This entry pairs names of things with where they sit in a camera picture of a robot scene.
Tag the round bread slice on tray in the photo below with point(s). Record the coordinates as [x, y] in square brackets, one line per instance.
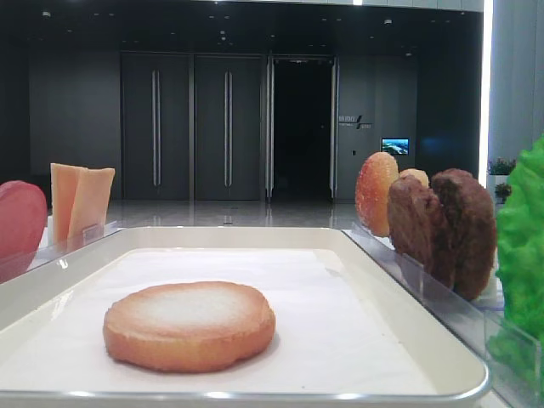
[195, 327]

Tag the clear acrylic right rail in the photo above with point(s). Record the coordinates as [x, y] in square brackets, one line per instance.
[474, 323]

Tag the clear acrylic left rail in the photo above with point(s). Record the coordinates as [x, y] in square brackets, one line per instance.
[20, 264]

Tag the bread slice right rack front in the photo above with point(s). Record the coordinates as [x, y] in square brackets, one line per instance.
[376, 175]

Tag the potted flower plant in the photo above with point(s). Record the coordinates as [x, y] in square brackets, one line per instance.
[497, 174]

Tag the clear acrylic rail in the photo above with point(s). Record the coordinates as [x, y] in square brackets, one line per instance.
[20, 264]
[474, 323]

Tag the bread slice right rack rear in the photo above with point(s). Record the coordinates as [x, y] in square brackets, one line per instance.
[420, 175]

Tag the dark double door right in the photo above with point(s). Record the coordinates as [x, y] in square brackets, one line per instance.
[227, 128]

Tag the white metal tray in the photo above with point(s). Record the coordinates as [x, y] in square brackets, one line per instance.
[460, 377]

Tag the bread slice rack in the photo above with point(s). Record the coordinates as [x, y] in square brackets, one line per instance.
[376, 175]
[420, 175]

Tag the brown meat patty front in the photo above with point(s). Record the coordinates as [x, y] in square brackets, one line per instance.
[418, 228]

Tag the small wall display screen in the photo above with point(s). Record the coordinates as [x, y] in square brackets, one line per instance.
[396, 147]

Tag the green lettuce leaf in rack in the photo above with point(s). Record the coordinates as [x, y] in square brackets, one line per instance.
[520, 265]

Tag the open glass doorway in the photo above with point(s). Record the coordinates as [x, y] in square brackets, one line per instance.
[301, 129]

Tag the dark double door left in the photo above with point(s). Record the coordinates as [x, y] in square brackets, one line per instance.
[155, 110]

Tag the white paper tray liner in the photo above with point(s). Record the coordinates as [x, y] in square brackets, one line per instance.
[326, 340]

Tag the dark double door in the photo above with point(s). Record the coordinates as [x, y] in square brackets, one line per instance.
[155, 110]
[227, 128]

